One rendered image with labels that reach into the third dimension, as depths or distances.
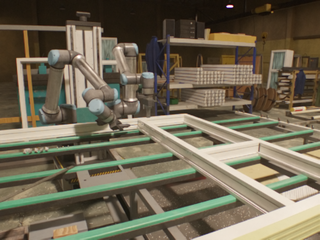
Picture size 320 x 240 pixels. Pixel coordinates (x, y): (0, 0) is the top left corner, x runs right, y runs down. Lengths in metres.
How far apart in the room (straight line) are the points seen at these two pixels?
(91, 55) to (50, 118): 0.79
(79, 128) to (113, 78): 3.69
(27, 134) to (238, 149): 1.36
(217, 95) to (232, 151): 4.75
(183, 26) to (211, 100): 1.85
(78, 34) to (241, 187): 2.17
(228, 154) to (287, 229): 0.65
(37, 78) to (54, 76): 3.20
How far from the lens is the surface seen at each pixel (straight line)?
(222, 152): 1.31
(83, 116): 2.63
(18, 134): 1.87
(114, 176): 1.17
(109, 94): 1.66
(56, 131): 1.86
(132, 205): 1.28
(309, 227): 0.87
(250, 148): 1.44
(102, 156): 2.85
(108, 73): 5.43
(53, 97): 2.24
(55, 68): 2.08
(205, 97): 5.89
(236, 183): 1.01
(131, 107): 2.59
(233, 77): 6.14
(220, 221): 1.35
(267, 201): 0.92
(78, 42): 2.68
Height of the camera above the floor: 1.35
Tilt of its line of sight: 13 degrees down
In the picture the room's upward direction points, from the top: straight up
